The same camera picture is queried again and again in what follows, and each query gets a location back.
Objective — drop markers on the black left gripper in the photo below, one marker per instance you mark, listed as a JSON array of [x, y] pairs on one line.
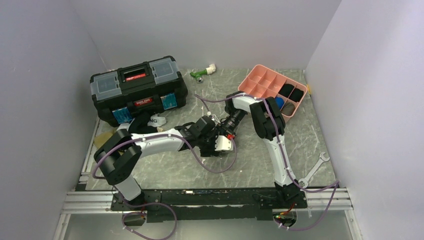
[[211, 152]]

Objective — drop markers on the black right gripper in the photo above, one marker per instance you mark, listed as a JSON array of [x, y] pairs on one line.
[[224, 128]]

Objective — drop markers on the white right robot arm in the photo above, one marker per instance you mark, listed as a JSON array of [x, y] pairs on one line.
[[269, 125]]

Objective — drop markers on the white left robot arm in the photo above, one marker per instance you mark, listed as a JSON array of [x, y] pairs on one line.
[[118, 156]]

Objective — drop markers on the blue rolled underwear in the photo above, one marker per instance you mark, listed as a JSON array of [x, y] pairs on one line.
[[280, 102]]

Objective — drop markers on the grey rolled underwear in tray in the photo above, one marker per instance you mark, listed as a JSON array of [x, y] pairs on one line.
[[288, 109]]

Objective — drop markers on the black rolled underwear left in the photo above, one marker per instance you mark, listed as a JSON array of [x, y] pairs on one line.
[[286, 90]]

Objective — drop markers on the black rolled underwear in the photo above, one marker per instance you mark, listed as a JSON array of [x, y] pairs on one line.
[[286, 90], [296, 95]]

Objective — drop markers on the black rolled underwear right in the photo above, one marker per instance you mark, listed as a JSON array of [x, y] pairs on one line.
[[296, 95]]

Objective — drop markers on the pink divided organizer tray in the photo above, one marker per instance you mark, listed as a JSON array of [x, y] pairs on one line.
[[263, 82]]

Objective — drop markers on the green white pipe fitting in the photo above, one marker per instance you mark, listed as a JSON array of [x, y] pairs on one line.
[[199, 75]]

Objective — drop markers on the black toolbox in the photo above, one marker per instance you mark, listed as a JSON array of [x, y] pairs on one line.
[[151, 87]]

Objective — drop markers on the silver wrench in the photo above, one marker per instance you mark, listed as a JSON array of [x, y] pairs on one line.
[[323, 158]]

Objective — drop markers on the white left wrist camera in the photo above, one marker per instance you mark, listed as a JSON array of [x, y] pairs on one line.
[[223, 144]]

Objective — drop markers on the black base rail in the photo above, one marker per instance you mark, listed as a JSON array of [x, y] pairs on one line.
[[258, 203]]

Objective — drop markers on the aluminium frame rail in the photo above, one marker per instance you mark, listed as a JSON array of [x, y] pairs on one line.
[[251, 167]]

